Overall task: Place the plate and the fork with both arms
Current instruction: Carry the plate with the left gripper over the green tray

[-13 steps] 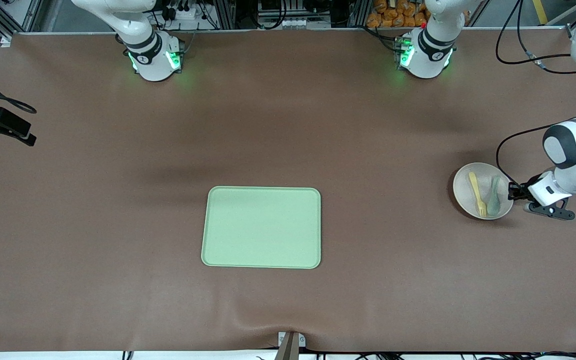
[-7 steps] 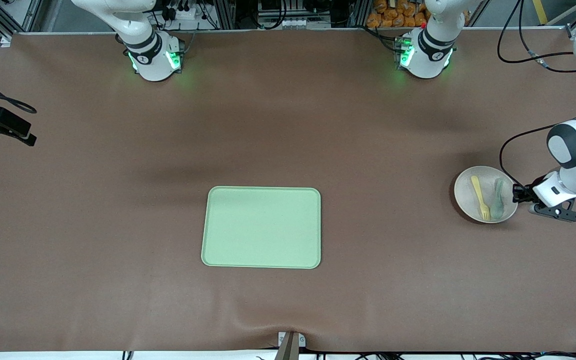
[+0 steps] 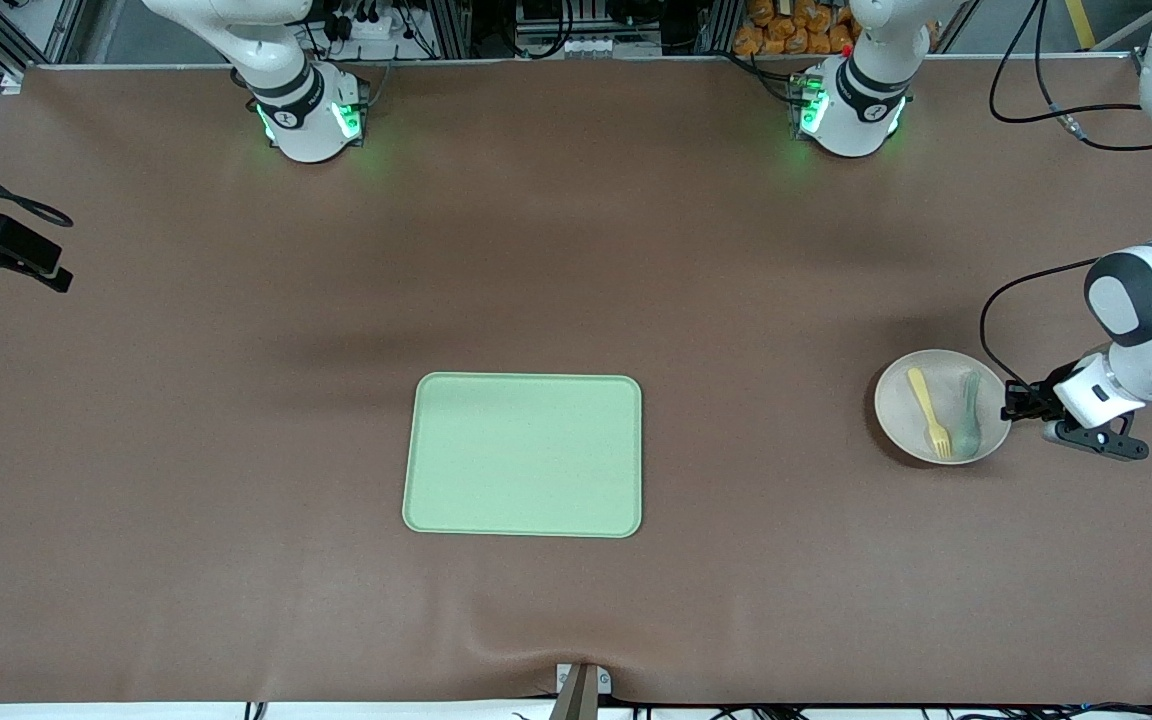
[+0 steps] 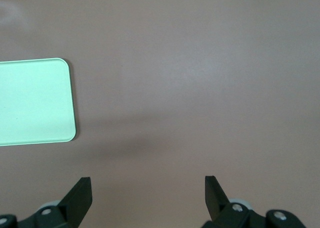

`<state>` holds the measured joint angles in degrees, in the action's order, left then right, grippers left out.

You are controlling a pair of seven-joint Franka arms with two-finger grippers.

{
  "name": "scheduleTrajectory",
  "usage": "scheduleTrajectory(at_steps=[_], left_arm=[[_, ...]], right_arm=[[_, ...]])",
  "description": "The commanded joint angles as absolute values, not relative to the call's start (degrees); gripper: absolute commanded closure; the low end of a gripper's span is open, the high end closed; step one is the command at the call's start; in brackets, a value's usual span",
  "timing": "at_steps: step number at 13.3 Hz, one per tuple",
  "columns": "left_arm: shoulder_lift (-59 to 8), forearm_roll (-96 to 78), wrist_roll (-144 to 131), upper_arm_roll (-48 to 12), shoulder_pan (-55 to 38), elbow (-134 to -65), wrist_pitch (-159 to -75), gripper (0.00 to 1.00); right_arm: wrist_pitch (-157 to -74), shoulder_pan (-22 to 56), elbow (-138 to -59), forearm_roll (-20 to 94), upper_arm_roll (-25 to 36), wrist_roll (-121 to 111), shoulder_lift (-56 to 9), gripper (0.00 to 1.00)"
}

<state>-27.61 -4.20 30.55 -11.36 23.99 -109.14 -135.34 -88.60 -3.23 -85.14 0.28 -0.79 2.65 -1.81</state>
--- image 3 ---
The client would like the round beige plate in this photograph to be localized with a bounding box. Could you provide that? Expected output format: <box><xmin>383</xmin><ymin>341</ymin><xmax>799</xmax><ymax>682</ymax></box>
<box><xmin>874</xmin><ymin>349</ymin><xmax>1013</xmax><ymax>467</ymax></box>

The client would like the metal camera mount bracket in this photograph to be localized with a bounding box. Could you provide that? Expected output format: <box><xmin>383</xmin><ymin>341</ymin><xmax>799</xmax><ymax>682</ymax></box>
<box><xmin>548</xmin><ymin>662</ymin><xmax>613</xmax><ymax>720</ymax></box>

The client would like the orange round objects pile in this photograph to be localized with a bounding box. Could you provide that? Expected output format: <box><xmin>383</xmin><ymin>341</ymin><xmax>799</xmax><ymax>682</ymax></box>
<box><xmin>733</xmin><ymin>0</ymin><xmax>862</xmax><ymax>57</ymax></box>

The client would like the brown table mat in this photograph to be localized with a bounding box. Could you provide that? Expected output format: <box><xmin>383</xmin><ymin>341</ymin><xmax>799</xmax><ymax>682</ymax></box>
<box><xmin>0</xmin><ymin>58</ymin><xmax>1152</xmax><ymax>706</ymax></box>

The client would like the white power strip with plugs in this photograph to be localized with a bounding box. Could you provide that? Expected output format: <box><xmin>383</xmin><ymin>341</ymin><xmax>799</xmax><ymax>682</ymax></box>
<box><xmin>329</xmin><ymin>5</ymin><xmax>399</xmax><ymax>43</ymax></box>

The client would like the yellow plastic fork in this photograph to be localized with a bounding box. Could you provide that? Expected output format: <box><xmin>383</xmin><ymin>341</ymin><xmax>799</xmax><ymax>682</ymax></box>
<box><xmin>907</xmin><ymin>367</ymin><xmax>954</xmax><ymax>460</ymax></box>

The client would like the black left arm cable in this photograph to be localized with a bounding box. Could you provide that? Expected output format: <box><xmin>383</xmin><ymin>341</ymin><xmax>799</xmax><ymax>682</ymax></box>
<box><xmin>979</xmin><ymin>0</ymin><xmax>1152</xmax><ymax>391</ymax></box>

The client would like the light green rectangular tray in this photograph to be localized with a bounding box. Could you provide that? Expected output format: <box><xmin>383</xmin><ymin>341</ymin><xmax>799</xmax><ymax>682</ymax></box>
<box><xmin>402</xmin><ymin>372</ymin><xmax>644</xmax><ymax>540</ymax></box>

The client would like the pale green plastic spoon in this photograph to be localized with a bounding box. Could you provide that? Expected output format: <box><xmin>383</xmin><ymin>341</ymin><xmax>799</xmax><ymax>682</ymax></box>
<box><xmin>951</xmin><ymin>371</ymin><xmax>984</xmax><ymax>453</ymax></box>

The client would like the slim white power strip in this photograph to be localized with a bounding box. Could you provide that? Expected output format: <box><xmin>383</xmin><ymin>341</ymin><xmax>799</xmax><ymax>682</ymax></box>
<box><xmin>514</xmin><ymin>35</ymin><xmax>619</xmax><ymax>59</ymax></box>

